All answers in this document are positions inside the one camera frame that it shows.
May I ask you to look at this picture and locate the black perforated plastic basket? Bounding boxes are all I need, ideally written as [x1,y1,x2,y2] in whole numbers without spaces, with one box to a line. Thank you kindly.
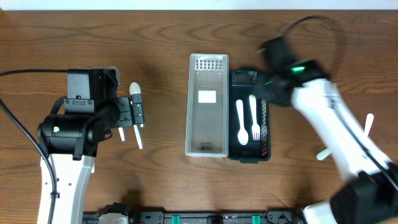
[228,67,271,164]

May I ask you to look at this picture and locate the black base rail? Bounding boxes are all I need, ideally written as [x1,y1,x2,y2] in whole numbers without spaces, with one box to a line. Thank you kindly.
[82,203,305,224]

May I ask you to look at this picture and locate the white plastic fork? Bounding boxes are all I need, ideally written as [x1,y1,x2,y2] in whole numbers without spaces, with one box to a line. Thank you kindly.
[249,95,261,141]
[364,113,374,137]

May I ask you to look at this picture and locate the clear perforated plastic basket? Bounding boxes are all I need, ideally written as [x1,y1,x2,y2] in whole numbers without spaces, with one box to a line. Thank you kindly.
[185,54,229,157]

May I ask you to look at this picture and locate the light blue plastic fork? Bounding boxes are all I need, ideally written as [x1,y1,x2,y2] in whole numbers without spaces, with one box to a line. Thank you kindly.
[316,148,331,161]

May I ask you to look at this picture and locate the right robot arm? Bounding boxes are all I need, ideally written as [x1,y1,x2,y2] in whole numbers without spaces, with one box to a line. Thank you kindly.
[254,37,397,223]

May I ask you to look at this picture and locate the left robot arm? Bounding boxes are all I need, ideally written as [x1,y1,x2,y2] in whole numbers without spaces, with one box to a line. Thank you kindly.
[37,67,145,223]

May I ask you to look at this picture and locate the white plastic spoon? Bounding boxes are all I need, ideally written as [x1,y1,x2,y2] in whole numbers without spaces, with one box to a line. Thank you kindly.
[129,82,143,149]
[118,128,126,141]

